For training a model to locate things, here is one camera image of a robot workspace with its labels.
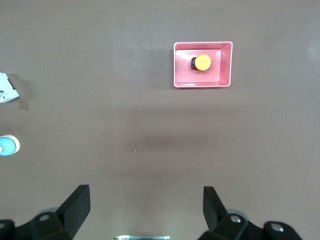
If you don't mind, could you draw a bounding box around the yellow push button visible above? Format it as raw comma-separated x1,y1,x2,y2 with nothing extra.
190,53,212,72

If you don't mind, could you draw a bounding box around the white red circuit breaker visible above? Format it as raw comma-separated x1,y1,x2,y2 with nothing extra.
0,72,20,104

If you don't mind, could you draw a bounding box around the blue dome call bell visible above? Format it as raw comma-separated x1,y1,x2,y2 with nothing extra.
0,134,21,157

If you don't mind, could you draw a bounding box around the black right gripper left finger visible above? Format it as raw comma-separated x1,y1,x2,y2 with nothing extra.
0,184,91,240

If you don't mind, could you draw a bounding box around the pink plastic box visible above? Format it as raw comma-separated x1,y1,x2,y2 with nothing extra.
173,41,234,89

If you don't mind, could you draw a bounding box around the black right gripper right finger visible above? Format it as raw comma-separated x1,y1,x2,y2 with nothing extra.
197,186,303,240

